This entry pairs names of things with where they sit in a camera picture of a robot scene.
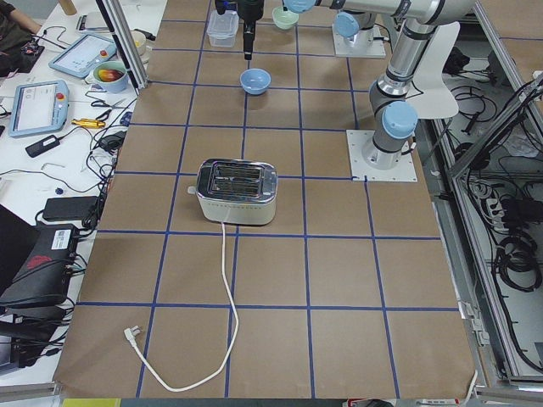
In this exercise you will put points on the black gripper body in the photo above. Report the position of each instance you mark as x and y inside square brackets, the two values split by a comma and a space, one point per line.
[249, 10]

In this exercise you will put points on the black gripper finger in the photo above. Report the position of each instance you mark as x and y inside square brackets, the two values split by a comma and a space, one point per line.
[246, 38]
[252, 27]

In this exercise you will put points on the green bowl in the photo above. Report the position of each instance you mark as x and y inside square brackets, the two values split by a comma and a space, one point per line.
[284, 19]

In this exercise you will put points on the blue bowl with fruit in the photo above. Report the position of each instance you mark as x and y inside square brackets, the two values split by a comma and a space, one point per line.
[111, 76]

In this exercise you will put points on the clear plastic food container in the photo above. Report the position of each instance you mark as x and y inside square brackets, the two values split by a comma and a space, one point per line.
[222, 28]

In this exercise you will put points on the white chrome toaster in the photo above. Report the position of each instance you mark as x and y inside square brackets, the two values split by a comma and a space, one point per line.
[237, 191]

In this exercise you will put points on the black scissors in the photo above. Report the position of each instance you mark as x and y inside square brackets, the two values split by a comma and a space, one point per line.
[109, 107]

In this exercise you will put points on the blue teach pendant rear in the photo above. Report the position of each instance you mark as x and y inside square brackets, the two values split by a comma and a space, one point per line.
[84, 55]

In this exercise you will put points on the blue teach pendant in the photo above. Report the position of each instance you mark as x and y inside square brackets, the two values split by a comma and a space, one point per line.
[39, 108]
[84, 55]

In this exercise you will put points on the orange metal tool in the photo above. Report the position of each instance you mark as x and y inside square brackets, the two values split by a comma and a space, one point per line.
[88, 123]

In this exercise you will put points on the white paper sheet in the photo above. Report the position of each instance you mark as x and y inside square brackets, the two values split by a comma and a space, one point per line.
[429, 95]

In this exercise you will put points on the blue teach pendant front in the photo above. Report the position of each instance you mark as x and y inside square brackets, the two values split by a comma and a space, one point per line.
[39, 108]

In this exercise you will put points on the black power adapter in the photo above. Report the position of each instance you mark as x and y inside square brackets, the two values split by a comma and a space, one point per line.
[71, 208]

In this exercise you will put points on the black laptop computer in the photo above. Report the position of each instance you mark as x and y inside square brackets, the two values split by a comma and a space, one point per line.
[35, 262]

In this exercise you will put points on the white bowl behind post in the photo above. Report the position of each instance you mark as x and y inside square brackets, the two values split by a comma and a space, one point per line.
[142, 44]

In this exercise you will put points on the aluminium frame post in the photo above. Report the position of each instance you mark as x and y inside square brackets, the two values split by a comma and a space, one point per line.
[115, 20]

